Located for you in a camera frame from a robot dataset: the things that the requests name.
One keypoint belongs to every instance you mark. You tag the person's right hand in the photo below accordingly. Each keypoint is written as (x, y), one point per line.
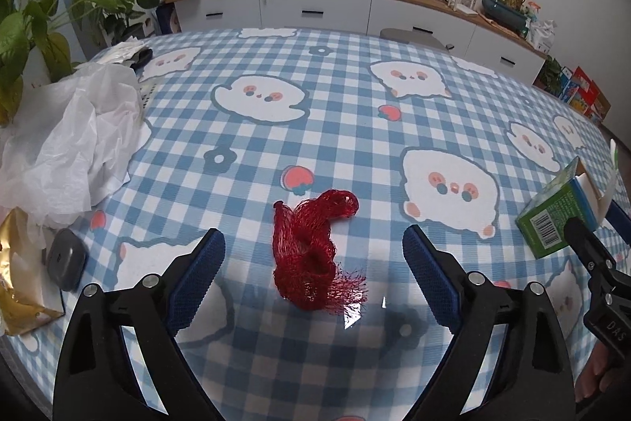
(594, 371)

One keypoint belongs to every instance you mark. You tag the white plastic bag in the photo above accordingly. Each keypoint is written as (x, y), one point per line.
(74, 130)

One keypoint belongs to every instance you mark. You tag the gold foil bag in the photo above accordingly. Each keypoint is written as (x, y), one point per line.
(19, 302)

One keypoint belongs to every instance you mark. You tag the green carton box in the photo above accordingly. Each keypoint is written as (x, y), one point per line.
(552, 214)

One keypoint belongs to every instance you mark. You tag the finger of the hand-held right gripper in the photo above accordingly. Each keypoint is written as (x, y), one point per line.
(620, 223)
(589, 248)

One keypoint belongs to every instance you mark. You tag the white packaging bags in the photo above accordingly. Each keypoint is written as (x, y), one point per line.
(542, 34)

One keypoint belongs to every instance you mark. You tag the blue printed box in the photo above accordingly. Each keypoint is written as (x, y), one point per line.
(567, 83)

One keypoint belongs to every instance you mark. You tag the bonsai in blue pot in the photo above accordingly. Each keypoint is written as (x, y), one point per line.
(503, 14)

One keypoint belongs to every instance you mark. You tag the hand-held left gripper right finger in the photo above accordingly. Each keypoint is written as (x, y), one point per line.
(431, 283)

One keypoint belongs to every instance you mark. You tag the large green potted plant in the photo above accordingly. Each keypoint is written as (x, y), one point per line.
(29, 31)

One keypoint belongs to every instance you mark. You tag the red printed box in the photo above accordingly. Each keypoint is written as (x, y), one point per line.
(589, 95)

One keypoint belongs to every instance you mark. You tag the dark grey case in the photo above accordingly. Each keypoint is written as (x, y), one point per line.
(66, 258)

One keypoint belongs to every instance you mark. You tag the white television cabinet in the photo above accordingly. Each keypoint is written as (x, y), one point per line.
(320, 9)

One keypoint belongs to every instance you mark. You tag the red mesh net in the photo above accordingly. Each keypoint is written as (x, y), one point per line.
(305, 253)

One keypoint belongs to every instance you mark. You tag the small green floor plant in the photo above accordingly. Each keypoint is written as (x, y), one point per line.
(548, 75)

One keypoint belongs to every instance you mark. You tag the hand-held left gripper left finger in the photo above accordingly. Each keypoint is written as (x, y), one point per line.
(194, 283)

